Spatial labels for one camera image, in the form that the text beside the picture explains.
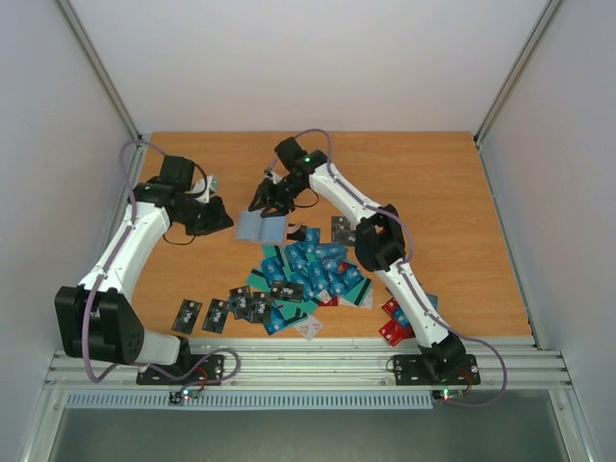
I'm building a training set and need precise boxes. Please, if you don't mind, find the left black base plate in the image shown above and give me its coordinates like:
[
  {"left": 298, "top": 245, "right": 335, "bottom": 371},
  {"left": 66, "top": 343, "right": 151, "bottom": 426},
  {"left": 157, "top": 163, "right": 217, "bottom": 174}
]
[{"left": 136, "top": 354, "right": 224, "bottom": 386}]

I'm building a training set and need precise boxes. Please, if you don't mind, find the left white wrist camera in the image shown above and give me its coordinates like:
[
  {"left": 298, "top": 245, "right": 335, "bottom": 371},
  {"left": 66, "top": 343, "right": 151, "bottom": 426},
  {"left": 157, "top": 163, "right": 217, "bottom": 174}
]
[{"left": 190, "top": 175, "right": 218, "bottom": 203}]

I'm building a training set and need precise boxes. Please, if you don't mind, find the left small circuit board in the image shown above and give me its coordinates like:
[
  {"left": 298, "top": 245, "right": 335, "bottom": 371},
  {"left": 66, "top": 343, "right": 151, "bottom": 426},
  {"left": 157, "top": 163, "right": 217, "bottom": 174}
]
[{"left": 167, "top": 389, "right": 200, "bottom": 405}]

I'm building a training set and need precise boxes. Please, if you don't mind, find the red card front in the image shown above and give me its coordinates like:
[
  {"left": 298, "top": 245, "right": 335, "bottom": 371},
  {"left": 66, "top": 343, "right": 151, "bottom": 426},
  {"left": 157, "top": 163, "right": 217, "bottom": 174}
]
[{"left": 379, "top": 320, "right": 413, "bottom": 347}]

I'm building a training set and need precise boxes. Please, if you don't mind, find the blue card right edge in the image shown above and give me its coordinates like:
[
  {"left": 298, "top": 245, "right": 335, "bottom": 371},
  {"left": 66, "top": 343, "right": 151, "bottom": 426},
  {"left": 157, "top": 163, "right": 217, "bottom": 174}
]
[{"left": 383, "top": 294, "right": 439, "bottom": 328}]

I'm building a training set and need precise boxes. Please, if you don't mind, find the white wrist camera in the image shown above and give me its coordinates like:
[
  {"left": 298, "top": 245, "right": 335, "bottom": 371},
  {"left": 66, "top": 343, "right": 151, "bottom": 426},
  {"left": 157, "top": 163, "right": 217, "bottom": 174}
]
[
  {"left": 190, "top": 175, "right": 218, "bottom": 203},
  {"left": 264, "top": 168, "right": 282, "bottom": 184}
]

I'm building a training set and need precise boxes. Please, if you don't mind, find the grey slotted cable duct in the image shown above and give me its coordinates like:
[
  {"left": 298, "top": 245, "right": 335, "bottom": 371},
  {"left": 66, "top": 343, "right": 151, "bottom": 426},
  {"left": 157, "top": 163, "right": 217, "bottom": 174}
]
[{"left": 64, "top": 390, "right": 433, "bottom": 411}]

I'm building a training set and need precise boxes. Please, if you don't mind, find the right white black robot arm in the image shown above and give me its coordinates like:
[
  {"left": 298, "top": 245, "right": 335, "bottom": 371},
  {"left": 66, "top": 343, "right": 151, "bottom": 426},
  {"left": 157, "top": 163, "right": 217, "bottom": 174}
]
[{"left": 248, "top": 137, "right": 467, "bottom": 383}]

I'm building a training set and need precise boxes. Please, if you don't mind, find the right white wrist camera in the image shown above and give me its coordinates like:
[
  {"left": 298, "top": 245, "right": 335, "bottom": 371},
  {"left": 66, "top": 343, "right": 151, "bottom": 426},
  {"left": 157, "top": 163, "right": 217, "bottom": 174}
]
[{"left": 264, "top": 168, "right": 282, "bottom": 184}]

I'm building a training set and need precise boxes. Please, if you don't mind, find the teal card magnetic stripe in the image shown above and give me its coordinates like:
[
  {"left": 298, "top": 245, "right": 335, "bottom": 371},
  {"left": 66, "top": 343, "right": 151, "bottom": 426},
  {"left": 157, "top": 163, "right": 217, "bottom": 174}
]
[{"left": 246, "top": 269, "right": 270, "bottom": 292}]

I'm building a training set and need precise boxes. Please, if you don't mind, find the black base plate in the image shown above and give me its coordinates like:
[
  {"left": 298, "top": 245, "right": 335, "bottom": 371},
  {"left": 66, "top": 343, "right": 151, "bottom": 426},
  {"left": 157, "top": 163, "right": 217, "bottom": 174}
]
[
  {"left": 387, "top": 354, "right": 481, "bottom": 386},
  {"left": 136, "top": 354, "right": 224, "bottom": 386}
]

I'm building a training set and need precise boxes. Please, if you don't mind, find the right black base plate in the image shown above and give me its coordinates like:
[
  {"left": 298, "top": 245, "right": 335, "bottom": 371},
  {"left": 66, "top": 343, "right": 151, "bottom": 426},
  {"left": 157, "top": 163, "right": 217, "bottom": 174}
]
[{"left": 387, "top": 354, "right": 481, "bottom": 386}]

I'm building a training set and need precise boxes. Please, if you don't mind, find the white card with red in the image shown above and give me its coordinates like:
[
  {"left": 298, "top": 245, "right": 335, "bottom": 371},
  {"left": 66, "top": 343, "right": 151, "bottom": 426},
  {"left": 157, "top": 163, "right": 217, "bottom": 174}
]
[{"left": 293, "top": 316, "right": 323, "bottom": 341}]

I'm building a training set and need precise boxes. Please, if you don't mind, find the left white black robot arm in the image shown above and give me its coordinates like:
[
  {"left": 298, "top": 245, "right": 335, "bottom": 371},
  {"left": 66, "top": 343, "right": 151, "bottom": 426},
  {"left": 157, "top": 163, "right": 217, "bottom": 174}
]
[{"left": 54, "top": 156, "right": 233, "bottom": 383}]

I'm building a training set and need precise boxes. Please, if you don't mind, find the far left black vip card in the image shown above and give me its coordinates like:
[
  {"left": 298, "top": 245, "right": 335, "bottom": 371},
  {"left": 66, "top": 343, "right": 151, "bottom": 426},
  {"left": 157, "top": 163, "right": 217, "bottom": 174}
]
[{"left": 171, "top": 299, "right": 202, "bottom": 334}]

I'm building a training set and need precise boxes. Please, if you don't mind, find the right small circuit board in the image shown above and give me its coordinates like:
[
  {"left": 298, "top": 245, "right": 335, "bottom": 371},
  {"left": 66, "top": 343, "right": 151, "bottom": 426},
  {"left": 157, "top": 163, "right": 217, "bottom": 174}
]
[{"left": 432, "top": 388, "right": 467, "bottom": 401}]

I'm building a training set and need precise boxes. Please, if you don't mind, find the black card top right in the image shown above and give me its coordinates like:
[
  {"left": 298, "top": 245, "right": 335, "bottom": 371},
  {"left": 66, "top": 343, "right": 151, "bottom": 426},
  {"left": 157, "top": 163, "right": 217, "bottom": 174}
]
[{"left": 330, "top": 216, "right": 350, "bottom": 243}]

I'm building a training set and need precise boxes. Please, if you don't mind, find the black vip membership card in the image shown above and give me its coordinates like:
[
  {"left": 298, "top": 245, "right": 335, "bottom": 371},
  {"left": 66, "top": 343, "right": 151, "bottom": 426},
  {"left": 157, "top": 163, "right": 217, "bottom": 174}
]
[{"left": 270, "top": 281, "right": 304, "bottom": 303}]

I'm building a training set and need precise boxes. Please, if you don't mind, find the small circuit board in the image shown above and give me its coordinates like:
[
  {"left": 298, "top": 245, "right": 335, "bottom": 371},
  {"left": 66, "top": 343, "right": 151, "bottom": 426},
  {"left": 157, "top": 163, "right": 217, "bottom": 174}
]
[
  {"left": 167, "top": 389, "right": 200, "bottom": 405},
  {"left": 432, "top": 388, "right": 467, "bottom": 401}
]

